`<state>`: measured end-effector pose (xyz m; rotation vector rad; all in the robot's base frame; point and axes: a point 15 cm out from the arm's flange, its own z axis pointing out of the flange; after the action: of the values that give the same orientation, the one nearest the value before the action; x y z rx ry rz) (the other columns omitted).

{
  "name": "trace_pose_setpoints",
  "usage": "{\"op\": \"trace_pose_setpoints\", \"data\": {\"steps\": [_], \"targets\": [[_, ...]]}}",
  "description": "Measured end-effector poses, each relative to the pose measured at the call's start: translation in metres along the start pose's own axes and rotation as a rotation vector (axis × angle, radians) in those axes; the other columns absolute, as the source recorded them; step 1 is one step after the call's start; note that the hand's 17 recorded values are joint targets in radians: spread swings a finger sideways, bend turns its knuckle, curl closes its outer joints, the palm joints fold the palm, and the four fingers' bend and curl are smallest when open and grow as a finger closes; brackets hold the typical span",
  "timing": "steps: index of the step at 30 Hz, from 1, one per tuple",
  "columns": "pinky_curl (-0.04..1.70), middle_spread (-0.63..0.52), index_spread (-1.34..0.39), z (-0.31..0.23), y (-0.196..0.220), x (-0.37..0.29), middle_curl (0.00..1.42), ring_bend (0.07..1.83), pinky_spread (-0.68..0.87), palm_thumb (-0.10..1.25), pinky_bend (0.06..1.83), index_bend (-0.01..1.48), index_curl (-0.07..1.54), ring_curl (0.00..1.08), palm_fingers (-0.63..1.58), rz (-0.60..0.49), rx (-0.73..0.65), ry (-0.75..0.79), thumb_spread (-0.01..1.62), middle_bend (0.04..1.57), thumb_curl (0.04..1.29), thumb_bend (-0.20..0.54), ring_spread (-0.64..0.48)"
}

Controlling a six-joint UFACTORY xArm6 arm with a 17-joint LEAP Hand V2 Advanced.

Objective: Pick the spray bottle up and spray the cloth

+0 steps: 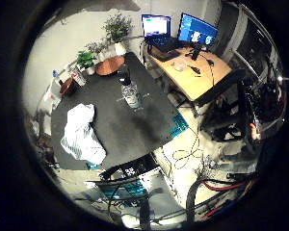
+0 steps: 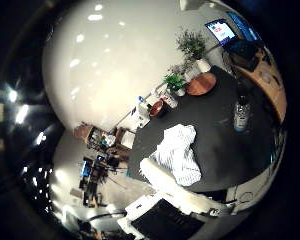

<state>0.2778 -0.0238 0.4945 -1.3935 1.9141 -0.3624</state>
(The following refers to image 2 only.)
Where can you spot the curved wooden desk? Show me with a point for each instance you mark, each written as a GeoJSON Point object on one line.
{"type": "Point", "coordinates": [266, 83]}

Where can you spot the round wooden tray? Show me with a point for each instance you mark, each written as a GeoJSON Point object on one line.
{"type": "Point", "coordinates": [200, 84]}

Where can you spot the white striped cloth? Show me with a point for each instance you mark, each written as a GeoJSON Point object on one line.
{"type": "Point", "coordinates": [176, 153]}

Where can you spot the thin grey-green potted plant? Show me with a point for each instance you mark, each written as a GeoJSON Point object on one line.
{"type": "Point", "coordinates": [180, 69]}

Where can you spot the brown bowl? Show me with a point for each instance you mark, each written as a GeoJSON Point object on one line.
{"type": "Point", "coordinates": [156, 108]}

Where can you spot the white cup red print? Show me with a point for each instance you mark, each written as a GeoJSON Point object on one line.
{"type": "Point", "coordinates": [168, 100]}

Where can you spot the small bright green potted plant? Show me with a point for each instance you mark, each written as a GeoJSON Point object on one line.
{"type": "Point", "coordinates": [174, 82]}

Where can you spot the tall leafy plant white pot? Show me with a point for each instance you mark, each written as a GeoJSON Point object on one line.
{"type": "Point", "coordinates": [193, 46]}

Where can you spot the lit computer monitor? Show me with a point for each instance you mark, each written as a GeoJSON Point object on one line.
{"type": "Point", "coordinates": [221, 30]}

